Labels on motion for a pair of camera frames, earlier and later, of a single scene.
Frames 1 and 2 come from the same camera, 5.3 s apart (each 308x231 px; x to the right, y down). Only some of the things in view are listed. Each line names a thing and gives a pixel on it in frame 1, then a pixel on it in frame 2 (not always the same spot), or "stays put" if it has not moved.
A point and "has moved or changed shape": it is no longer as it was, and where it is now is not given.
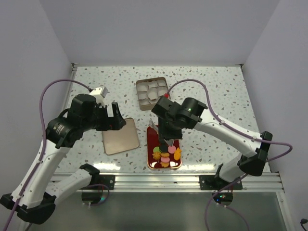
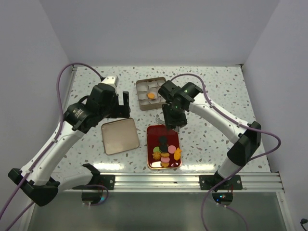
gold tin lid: x=123 y=139 stays put
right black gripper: x=164 y=132 -> x=181 y=121
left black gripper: x=113 y=123 -> x=121 y=111
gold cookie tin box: x=148 y=91 stays put
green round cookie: x=156 y=149 stays put
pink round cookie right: x=172 y=149 stays put
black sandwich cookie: x=163 y=148 stays put
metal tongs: x=169 y=141 has moved or changed shape
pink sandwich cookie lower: x=165 y=159 stays put
